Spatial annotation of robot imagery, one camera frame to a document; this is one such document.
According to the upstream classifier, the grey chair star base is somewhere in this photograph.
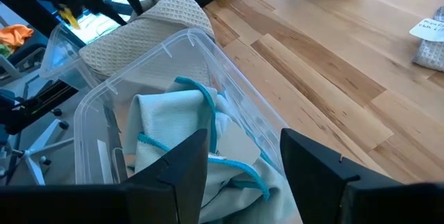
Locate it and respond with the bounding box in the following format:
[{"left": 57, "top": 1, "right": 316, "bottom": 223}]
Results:
[{"left": 13, "top": 107, "right": 76, "bottom": 187}]

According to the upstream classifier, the orange cloth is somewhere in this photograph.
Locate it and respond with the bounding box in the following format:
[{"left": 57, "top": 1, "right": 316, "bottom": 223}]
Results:
[{"left": 0, "top": 24, "right": 35, "bottom": 48}]

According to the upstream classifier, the beige waffle microfiber towel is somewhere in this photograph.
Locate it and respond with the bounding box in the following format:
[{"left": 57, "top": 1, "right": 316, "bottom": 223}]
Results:
[{"left": 78, "top": 0, "right": 216, "bottom": 81}]

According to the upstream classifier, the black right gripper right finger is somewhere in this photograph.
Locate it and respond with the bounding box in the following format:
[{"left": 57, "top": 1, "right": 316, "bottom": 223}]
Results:
[{"left": 280, "top": 128, "right": 444, "bottom": 224}]

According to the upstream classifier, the pale green teal-edged towel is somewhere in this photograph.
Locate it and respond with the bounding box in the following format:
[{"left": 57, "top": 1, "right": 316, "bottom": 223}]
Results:
[{"left": 123, "top": 76, "right": 305, "bottom": 224}]

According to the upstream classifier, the clear plastic bin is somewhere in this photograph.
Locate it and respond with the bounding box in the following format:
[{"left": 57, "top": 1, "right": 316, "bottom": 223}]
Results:
[
  {"left": 38, "top": 21, "right": 115, "bottom": 92},
  {"left": 73, "top": 28, "right": 289, "bottom": 187}
]

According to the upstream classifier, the black frame beam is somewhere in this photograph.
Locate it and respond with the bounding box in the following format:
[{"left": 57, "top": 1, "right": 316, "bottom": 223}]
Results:
[{"left": 0, "top": 80, "right": 80, "bottom": 135}]

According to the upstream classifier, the yellow clamp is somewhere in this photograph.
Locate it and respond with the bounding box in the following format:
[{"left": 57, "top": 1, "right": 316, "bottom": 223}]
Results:
[{"left": 58, "top": 7, "right": 80, "bottom": 31}]

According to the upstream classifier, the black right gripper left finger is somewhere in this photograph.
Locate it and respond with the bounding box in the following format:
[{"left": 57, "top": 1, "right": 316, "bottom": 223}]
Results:
[{"left": 0, "top": 128, "right": 210, "bottom": 224}]

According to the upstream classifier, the grey waffle microfiber towel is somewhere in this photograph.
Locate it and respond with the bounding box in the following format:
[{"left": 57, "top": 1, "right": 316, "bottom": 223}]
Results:
[{"left": 411, "top": 6, "right": 444, "bottom": 73}]

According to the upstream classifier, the white handwritten paper label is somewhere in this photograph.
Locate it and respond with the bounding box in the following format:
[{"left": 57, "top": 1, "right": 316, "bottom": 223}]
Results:
[{"left": 409, "top": 17, "right": 444, "bottom": 43}]

